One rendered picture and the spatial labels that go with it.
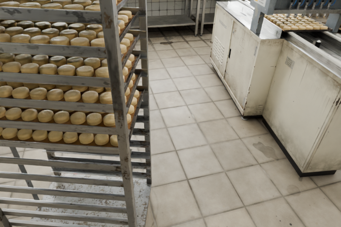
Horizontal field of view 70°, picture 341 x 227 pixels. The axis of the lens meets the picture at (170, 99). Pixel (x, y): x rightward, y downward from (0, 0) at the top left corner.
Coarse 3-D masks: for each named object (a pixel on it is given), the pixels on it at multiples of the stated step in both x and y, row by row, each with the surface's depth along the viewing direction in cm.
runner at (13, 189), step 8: (16, 192) 101; (24, 192) 101; (32, 192) 100; (40, 192) 100; (48, 192) 100; (56, 192) 99; (64, 192) 99; (72, 192) 99; (80, 192) 102; (88, 192) 102; (120, 200) 99
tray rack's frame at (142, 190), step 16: (80, 176) 162; (96, 176) 162; (96, 192) 152; (112, 192) 152; (144, 192) 153; (0, 208) 108; (48, 208) 142; (144, 208) 144; (0, 224) 111; (80, 224) 135; (96, 224) 135; (112, 224) 135; (144, 224) 136
